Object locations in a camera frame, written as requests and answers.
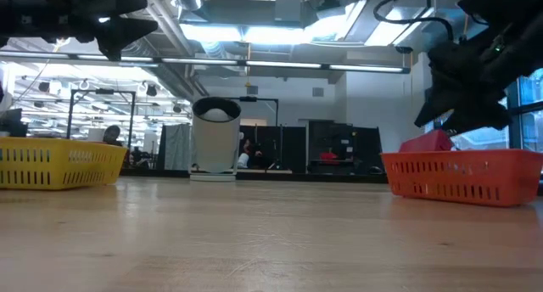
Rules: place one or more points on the black partition panels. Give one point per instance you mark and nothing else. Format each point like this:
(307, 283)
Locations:
(292, 147)

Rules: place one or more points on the grey curtain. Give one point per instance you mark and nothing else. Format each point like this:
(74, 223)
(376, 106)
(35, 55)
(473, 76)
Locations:
(176, 147)

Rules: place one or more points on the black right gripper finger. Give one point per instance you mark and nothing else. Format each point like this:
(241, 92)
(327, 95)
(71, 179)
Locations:
(479, 123)
(432, 109)

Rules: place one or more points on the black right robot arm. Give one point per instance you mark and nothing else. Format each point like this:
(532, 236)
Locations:
(522, 37)

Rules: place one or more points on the grey ceiling box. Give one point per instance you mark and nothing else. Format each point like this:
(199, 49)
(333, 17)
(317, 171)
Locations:
(288, 9)

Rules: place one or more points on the black aluminium table frame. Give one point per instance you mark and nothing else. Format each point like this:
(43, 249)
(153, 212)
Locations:
(318, 177)

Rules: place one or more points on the black ceiling spotlight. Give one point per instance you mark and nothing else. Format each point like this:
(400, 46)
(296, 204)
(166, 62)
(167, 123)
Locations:
(43, 87)
(151, 90)

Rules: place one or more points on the bright ceiling light panel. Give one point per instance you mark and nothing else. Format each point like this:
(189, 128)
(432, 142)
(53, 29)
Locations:
(271, 35)

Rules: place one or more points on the red bag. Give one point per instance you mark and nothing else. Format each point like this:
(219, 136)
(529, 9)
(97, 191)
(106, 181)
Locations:
(328, 156)

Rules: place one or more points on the orange plastic basket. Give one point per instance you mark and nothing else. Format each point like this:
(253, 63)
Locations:
(458, 173)

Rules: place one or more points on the yellow plastic basket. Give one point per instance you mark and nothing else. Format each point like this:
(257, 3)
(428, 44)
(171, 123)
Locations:
(63, 164)

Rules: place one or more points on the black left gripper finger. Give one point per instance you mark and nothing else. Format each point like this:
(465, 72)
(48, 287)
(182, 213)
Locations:
(123, 33)
(114, 1)

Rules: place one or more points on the black gantry frame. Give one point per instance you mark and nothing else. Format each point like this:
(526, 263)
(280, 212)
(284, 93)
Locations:
(102, 91)
(259, 99)

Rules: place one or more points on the person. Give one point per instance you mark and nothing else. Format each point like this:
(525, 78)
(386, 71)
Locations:
(111, 134)
(250, 149)

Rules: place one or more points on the long LED light bar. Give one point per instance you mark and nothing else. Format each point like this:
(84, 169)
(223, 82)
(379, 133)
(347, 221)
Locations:
(280, 65)

